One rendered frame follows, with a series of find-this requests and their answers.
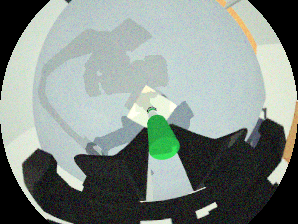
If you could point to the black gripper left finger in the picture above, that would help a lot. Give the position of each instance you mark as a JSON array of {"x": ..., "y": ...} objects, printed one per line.
[{"x": 130, "y": 164}]

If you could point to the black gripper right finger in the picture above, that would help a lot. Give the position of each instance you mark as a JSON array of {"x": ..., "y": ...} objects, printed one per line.
[{"x": 200, "y": 154}]

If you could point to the cream block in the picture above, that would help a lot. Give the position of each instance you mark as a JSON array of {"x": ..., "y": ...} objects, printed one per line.
[{"x": 150, "y": 99}]

